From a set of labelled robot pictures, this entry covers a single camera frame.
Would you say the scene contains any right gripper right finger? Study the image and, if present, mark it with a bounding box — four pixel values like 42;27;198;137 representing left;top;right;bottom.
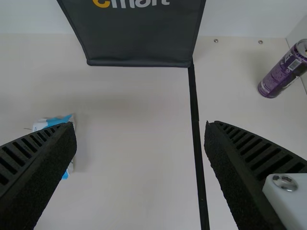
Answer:
203;119;307;230

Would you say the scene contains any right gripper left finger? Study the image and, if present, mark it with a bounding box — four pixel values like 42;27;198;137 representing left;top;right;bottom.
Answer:
0;121;78;230

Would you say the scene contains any white blue wet wipes pack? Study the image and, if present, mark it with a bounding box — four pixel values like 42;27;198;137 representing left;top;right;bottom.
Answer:
31;113;78;181

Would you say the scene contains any black strip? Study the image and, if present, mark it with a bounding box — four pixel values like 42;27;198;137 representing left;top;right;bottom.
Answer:
187;61;211;230

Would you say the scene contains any purple can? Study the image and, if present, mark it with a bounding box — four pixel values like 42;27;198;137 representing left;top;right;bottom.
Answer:
257;38;307;99

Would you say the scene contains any dark grey bag with straps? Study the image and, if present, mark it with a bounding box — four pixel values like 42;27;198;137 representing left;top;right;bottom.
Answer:
56;0;207;69

